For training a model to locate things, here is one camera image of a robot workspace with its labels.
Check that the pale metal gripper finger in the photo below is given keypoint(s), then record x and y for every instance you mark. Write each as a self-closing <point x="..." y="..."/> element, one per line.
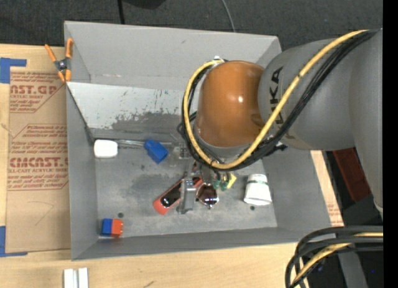
<point x="183" y="152"/>
<point x="187" y="198"/>

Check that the red-orange sunglasses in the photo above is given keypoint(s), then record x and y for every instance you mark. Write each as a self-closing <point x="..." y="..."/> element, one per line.
<point x="169" y="199"/>

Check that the clear plastic tube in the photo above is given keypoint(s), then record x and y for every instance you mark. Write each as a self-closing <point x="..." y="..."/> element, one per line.
<point x="130" y="143"/>

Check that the white cup with green stripe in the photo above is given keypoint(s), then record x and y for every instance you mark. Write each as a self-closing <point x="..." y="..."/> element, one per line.
<point x="257" y="191"/>

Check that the grey metal bin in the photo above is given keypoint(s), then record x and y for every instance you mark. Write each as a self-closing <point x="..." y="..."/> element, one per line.
<point x="130" y="187"/>

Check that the white rounded block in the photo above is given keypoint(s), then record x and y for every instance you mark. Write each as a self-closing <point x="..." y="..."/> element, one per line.
<point x="105" y="148"/>

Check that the blue and orange block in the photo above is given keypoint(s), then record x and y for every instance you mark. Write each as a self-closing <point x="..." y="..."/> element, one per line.
<point x="112" y="227"/>

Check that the brown cardboard board red print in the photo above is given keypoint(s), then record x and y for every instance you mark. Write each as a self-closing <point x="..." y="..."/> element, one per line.
<point x="37" y="212"/>

